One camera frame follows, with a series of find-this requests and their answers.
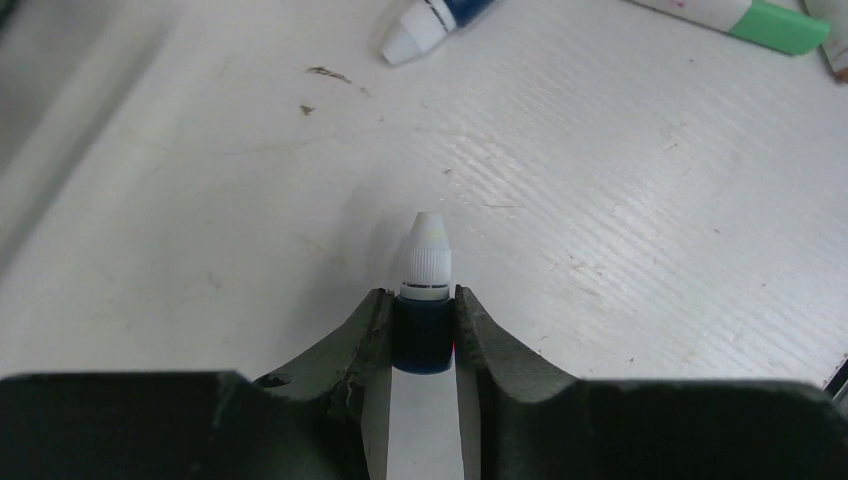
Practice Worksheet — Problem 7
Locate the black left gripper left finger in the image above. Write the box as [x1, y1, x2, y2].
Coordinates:
[1, 289, 393, 479]

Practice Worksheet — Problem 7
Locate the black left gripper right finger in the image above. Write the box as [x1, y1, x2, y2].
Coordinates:
[454, 286, 847, 479]

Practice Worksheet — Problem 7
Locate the white marker green tip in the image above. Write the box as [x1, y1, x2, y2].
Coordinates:
[635, 0, 831, 56]

